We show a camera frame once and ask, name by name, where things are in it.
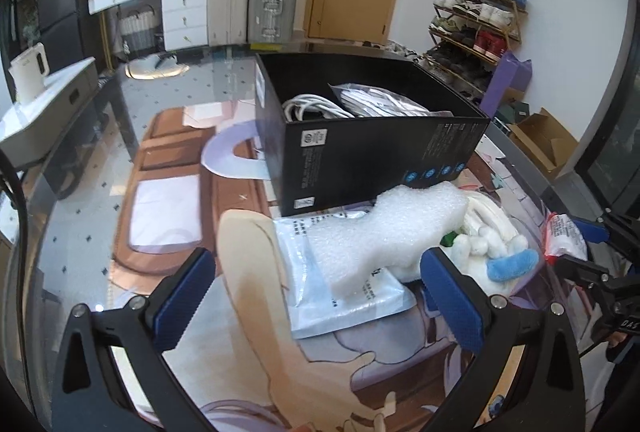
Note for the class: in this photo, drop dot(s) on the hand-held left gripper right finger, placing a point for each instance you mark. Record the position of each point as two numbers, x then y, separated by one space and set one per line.
452 302

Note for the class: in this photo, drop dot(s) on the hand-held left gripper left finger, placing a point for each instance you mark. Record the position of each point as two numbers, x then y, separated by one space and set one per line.
185 302

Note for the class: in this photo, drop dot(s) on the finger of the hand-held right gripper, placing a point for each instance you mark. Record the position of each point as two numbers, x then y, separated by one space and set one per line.
585 272
592 230

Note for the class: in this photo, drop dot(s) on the printed medicine packet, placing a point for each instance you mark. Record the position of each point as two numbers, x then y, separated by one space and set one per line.
562 237

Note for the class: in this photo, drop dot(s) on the white plush toy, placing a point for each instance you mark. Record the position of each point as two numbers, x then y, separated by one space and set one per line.
480 257

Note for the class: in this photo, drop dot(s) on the white foam sheet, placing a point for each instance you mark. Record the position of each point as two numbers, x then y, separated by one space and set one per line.
380 232

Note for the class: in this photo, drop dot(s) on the white plastic packet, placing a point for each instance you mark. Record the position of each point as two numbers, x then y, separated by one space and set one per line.
340 312

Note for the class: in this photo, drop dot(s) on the black cardboard box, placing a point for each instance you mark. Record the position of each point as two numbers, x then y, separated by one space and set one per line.
350 152

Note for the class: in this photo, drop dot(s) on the printed cartoon table mat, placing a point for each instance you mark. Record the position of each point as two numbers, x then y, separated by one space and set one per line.
240 362

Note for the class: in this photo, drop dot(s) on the open cardboard box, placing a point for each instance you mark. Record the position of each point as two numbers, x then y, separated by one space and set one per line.
542 142

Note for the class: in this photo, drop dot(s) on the dark green box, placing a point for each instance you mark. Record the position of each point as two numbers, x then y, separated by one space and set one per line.
512 112

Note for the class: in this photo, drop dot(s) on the purple yoga mat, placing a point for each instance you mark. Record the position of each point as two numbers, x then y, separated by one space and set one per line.
505 84

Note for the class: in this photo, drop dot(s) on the clear plastic bag in box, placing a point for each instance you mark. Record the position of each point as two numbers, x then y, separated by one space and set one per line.
380 99

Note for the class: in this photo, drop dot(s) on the wooden shoe rack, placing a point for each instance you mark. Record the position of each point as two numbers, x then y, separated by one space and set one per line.
515 29

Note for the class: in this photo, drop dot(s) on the white side cabinet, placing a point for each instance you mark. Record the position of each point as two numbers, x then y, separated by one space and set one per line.
50 112

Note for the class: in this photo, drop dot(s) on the shoe rack with shoes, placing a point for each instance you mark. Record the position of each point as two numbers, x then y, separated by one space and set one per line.
470 12

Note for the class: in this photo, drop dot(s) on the pile of loose sneakers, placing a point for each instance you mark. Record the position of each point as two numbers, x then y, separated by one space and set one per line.
395 47

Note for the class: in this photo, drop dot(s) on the woven laundry basket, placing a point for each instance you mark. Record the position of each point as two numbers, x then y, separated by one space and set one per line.
139 32

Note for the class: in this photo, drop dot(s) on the white vanity desk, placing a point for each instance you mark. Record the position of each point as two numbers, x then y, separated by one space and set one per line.
182 7

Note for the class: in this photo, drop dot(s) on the white suitcase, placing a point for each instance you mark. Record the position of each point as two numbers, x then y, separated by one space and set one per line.
227 2

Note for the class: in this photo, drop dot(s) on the silver suitcase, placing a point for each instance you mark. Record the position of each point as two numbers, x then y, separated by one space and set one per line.
272 2

